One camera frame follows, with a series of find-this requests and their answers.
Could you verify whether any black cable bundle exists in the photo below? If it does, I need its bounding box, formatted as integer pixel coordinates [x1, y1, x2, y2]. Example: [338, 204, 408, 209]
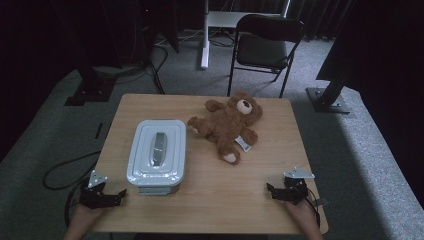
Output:
[114, 43, 169, 96]

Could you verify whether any brown teddy bear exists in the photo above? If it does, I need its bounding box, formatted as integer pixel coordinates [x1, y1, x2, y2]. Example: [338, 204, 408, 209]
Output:
[186, 91, 264, 166]

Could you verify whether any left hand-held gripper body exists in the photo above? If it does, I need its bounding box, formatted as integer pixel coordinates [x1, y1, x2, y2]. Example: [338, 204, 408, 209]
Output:
[79, 169, 111, 211]

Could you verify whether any white desk frame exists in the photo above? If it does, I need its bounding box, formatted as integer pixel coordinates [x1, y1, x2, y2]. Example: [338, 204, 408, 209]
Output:
[199, 0, 292, 71]

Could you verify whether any white cable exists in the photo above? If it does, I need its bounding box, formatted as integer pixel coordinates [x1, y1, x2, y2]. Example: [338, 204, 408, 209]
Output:
[153, 29, 205, 47]

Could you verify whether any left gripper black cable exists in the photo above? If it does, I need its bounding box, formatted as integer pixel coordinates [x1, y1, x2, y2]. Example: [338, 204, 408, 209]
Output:
[64, 178, 91, 229]

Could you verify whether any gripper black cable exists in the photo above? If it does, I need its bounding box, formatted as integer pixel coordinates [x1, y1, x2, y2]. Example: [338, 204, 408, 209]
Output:
[64, 178, 91, 229]
[301, 187, 322, 228]

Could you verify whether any white storage box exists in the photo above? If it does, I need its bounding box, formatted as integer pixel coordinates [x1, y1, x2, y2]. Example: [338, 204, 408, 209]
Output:
[136, 184, 182, 197]

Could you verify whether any black stand with square base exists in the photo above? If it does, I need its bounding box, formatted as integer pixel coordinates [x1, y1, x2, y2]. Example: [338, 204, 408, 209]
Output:
[49, 0, 118, 107]

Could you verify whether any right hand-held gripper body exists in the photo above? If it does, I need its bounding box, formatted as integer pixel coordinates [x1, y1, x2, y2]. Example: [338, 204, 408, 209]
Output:
[282, 167, 316, 205]

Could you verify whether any person's left hand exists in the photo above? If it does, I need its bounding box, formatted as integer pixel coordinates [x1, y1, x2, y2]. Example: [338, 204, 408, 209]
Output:
[70, 202, 105, 232]

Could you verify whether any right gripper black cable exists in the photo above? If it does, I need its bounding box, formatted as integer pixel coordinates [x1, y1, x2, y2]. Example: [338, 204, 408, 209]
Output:
[301, 187, 322, 228]

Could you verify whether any black floor cable loop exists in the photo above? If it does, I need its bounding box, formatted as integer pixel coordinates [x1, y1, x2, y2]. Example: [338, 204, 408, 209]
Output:
[42, 150, 103, 191]

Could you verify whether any person's right hand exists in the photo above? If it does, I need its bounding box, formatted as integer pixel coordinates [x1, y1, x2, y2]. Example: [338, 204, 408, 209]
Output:
[283, 199, 322, 231]

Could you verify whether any black stand with bolted base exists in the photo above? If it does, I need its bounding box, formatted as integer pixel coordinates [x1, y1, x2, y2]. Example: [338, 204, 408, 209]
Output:
[305, 56, 352, 115]

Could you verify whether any black folding chair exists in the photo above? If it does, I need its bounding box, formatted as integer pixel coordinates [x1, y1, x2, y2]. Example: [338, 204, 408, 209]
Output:
[227, 13, 305, 99]

